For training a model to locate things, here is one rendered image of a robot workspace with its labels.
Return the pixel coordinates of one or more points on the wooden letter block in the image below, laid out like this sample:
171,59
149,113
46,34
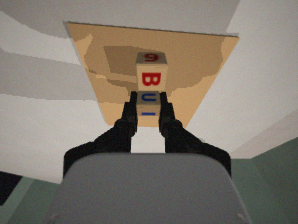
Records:
148,105
151,71

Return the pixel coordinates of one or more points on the tan mat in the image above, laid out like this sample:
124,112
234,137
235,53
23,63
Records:
109,55

